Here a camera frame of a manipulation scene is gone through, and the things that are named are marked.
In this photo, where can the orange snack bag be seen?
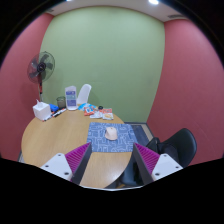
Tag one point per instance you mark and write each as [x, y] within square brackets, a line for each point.
[89, 111]

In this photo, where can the blue snack packet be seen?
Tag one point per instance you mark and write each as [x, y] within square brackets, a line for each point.
[86, 105]

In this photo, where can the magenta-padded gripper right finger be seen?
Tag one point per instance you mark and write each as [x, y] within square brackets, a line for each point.
[165, 165]

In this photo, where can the white tissue box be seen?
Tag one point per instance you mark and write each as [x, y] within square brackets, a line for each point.
[41, 111]

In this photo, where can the acrylic sign stand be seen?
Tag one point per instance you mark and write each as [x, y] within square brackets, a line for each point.
[71, 98]

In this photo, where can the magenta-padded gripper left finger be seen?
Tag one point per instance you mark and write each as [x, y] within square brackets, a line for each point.
[57, 164]

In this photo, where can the grey floor mat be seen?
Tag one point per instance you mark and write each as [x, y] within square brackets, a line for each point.
[141, 131]

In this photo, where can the standing fan with red pole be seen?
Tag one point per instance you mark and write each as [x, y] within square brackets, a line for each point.
[41, 66]

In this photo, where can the black chair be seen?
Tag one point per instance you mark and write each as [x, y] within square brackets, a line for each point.
[185, 140]

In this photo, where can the blue patterned mouse pad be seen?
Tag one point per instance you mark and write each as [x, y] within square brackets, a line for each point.
[96, 138]

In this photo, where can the round ceiling light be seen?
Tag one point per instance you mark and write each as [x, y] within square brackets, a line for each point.
[153, 1]

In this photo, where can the small black round lid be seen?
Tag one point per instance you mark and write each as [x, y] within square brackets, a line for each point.
[100, 107]

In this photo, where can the black whiteboard marker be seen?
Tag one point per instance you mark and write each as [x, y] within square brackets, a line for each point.
[59, 112]
[49, 117]

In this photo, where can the beige computer mouse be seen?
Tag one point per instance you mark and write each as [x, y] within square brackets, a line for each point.
[111, 133]

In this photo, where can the small blue box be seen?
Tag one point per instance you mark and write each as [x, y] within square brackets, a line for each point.
[53, 107]

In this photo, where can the white chair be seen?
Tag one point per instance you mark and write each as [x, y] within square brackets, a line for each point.
[84, 93]

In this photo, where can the orange and white snack packet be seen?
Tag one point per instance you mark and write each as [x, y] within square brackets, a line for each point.
[107, 114]

